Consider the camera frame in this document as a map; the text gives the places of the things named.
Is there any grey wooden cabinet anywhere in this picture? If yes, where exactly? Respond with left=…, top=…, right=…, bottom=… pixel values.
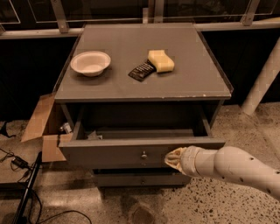
left=55, top=24, right=232, bottom=172

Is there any white paper bowl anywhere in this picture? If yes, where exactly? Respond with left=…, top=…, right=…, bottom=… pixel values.
left=70, top=51, right=111, bottom=77

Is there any black snack packet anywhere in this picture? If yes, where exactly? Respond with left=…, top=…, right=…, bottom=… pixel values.
left=129, top=60, right=156, bottom=81

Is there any grey drawer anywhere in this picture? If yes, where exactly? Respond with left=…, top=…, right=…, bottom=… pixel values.
left=94, top=171, right=191, bottom=187
left=59, top=118, right=225, bottom=170

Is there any crumpled item inside drawer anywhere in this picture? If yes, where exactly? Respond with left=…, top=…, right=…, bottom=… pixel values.
left=87, top=131, right=102, bottom=140

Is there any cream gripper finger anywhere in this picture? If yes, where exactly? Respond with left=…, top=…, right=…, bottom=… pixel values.
left=164, top=147, right=186, bottom=175

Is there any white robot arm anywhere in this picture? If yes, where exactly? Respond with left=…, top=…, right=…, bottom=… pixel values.
left=164, top=145, right=280, bottom=200

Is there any brown cardboard box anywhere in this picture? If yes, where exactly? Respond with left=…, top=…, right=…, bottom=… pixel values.
left=21, top=94, right=73, bottom=162

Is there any metal window railing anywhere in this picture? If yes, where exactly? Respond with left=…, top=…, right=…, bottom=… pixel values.
left=0, top=0, right=280, bottom=39

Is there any grey top drawer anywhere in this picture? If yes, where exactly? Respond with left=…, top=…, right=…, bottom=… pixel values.
left=59, top=118, right=225, bottom=170

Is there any small bottle in box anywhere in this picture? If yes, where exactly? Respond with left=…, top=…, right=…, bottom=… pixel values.
left=60, top=122, right=72, bottom=134

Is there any black power adapter with cable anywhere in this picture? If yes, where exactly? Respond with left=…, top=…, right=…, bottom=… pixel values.
left=0, top=149, right=32, bottom=179

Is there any grey lower drawer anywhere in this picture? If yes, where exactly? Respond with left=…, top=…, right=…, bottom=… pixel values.
left=94, top=171, right=191, bottom=187

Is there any yellow sponge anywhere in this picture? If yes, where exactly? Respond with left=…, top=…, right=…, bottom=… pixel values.
left=148, top=50, right=175, bottom=73

